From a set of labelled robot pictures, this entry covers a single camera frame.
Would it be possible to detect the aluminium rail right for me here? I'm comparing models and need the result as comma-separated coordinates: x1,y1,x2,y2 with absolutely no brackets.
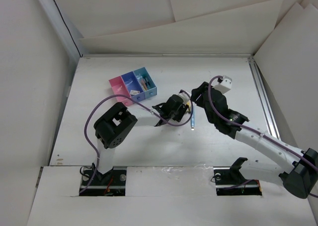
248,57,280,139

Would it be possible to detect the white eraser with label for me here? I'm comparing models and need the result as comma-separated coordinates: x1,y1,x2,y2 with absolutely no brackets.
130,90,140,95

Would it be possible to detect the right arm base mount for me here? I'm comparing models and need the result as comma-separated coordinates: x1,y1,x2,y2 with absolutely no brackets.
210,157,262,196

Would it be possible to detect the yellow utility knife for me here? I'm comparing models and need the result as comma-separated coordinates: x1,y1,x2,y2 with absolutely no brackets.
187,100,192,114

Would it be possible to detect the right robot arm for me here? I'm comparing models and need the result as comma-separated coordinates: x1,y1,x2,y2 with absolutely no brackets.
191,79,318,199

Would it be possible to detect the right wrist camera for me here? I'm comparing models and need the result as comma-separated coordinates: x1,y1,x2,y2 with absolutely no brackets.
214,75,233,94

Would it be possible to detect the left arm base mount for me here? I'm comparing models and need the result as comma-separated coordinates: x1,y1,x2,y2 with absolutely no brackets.
79,166,127,197

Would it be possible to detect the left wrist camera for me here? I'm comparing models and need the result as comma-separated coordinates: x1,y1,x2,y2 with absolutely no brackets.
177,89,191,105

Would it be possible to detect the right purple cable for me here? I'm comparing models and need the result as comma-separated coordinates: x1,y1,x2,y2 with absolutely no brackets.
208,75,318,197

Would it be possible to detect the light blue cutter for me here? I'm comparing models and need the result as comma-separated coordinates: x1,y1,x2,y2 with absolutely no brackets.
190,106,195,131

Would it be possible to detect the light blue container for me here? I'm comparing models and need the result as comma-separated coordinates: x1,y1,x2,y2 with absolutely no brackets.
133,67,157,99

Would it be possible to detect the dark blue container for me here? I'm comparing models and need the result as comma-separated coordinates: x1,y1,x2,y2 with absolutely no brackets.
121,72,145,102

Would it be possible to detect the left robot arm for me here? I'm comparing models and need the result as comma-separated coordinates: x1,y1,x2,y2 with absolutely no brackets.
93,91,191,185

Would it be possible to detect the aluminium post left corner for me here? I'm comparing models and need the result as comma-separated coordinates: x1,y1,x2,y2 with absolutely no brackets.
32,0,85,63

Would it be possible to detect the pink container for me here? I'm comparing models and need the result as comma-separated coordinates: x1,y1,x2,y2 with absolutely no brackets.
109,76,133,106

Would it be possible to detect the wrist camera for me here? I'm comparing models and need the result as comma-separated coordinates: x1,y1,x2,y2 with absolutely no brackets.
177,89,191,105
214,75,233,94

